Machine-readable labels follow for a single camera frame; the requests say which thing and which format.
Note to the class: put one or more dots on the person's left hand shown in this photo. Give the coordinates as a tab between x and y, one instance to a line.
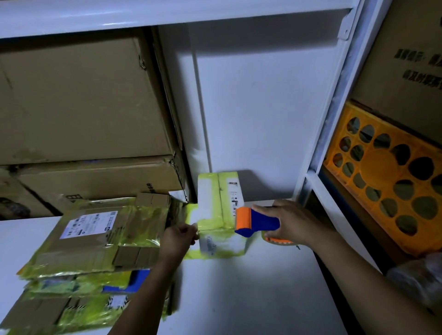
176	241

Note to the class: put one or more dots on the person's right hand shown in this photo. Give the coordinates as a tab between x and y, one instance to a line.
297	222

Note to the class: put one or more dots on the person's right fingers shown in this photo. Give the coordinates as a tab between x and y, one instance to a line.
266	209

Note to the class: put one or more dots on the person's left fingers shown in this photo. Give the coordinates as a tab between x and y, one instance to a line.
192	231

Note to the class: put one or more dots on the blue and orange tape dispenser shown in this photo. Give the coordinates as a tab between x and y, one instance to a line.
257	222

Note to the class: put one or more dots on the white box with yellow tape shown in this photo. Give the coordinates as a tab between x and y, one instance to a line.
221	203

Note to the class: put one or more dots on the person's right forearm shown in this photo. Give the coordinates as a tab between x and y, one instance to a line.
366	286

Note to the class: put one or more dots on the person's left forearm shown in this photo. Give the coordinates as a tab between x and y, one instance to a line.
145	300

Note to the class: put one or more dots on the flat cardboard parcel yellow tape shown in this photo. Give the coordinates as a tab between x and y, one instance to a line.
96	238

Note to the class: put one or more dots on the long brown cardboard box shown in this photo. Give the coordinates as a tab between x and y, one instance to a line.
100	179

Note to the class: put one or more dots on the yellow-taped parcel with blue patch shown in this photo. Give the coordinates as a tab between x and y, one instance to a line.
86	283

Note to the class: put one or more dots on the orange plastic crate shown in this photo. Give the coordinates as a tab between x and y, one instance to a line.
383	172

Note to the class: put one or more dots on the clear plastic bag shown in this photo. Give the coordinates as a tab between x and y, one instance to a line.
417	276

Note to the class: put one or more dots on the cardboard parcel with yellow tape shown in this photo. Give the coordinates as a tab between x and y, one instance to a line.
45	314

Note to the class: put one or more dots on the large brown cardboard box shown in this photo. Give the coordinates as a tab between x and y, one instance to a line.
79	100

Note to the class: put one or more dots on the cardboard box with black print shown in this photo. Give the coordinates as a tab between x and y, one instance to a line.
404	69

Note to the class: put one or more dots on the white metal shelving unit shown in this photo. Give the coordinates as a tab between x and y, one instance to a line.
103	13

